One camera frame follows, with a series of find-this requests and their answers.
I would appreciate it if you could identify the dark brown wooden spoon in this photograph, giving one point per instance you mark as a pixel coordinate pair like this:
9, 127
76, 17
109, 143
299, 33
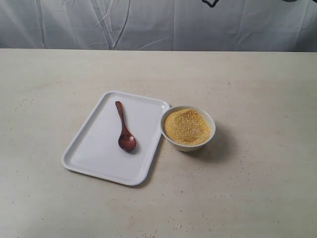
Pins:
126, 140

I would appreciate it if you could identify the golden breadcrumbs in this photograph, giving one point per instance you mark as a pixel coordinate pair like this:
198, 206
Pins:
186, 127

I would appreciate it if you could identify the white ceramic bowl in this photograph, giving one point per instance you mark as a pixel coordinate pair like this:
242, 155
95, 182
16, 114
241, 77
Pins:
208, 119

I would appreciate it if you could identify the white rectangular plastic tray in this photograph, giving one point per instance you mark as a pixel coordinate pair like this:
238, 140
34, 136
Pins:
94, 151

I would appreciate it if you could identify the white wrinkled backdrop cloth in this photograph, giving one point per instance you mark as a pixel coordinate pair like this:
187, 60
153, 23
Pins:
160, 25

